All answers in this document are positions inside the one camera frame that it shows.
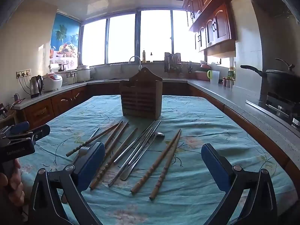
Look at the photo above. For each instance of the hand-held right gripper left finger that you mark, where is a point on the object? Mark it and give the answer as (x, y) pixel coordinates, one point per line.
(93, 161)

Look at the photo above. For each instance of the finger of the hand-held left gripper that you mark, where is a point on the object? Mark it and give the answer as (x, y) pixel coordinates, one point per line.
(39, 132)
(20, 127)

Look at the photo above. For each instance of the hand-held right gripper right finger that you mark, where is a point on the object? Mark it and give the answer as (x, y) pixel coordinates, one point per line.
(215, 166)

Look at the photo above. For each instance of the metal chopstick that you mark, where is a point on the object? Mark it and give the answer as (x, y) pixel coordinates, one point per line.
(117, 175)
(95, 133)
(140, 141)
(131, 145)

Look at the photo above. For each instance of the wooden chopstick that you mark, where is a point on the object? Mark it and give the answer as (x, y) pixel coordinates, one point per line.
(164, 168)
(112, 160)
(93, 139)
(117, 135)
(152, 165)

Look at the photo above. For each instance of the wooden utensil holder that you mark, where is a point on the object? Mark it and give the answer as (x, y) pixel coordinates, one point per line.
(140, 98)

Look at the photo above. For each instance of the person's left hand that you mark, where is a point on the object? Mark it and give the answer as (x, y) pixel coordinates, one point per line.
(15, 187)

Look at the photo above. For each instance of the steel electric kettle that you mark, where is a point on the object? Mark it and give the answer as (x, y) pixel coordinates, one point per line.
(35, 86)

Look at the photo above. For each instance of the white pink rice cooker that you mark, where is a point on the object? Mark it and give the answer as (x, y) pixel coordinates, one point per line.
(52, 83)

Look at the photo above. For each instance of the teal floral tablecloth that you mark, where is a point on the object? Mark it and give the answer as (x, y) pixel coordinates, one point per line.
(187, 112)

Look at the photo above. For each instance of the small white juicer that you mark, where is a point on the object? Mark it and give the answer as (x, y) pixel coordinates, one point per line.
(71, 78)

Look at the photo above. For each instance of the metal spoon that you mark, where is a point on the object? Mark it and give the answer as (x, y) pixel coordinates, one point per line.
(159, 134)

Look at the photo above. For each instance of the grey kitchen countertop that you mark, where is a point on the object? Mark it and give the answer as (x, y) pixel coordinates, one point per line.
(234, 98)

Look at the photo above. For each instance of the white round cooker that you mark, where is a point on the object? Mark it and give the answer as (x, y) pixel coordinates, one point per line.
(83, 73)

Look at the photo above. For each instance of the spice jar rack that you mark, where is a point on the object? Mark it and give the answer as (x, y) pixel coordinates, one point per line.
(228, 82)

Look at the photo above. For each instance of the gas stove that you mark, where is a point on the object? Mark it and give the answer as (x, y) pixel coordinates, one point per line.
(279, 107)

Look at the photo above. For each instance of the pink container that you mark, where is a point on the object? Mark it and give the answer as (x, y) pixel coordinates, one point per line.
(202, 75)

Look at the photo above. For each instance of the cooking oil bottle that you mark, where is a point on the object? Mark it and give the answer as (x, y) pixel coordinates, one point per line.
(231, 73)

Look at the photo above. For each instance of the printed window blind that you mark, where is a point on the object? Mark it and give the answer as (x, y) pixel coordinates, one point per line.
(64, 35)

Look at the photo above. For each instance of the black wok with lid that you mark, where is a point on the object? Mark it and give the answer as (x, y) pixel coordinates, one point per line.
(281, 82)

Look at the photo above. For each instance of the kitchen faucet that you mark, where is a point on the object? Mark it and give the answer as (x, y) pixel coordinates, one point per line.
(140, 64)

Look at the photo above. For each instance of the pale bottle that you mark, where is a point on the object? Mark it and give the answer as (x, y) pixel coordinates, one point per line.
(144, 57)

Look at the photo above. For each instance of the small dark bottle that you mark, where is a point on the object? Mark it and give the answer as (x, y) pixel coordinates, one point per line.
(151, 55)

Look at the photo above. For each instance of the kitchen window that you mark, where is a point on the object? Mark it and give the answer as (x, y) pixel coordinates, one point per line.
(121, 39)

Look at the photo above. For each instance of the wooden upper cabinets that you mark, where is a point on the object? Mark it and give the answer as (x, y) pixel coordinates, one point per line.
(220, 25)

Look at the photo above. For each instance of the wall socket strip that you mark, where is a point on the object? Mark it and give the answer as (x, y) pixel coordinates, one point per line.
(23, 73)

